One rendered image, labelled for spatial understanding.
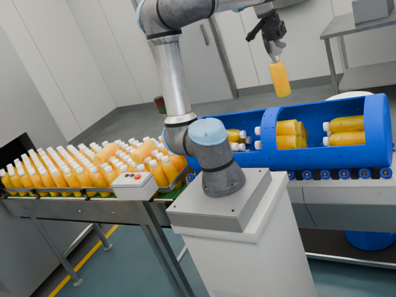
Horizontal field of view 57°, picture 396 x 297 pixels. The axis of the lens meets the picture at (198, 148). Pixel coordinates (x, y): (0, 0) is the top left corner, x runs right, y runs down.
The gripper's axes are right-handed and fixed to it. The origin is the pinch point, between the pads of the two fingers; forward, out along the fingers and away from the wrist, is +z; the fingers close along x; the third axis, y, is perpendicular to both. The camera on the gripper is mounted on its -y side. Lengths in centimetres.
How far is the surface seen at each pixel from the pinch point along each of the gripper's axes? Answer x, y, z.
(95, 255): -26, -207, 134
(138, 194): -54, -64, 33
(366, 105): -17.2, 36.1, 19.2
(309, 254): -3, -17, 128
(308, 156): -29.3, 13.8, 32.5
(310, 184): -28, 10, 48
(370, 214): -28, 31, 65
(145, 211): -52, -68, 46
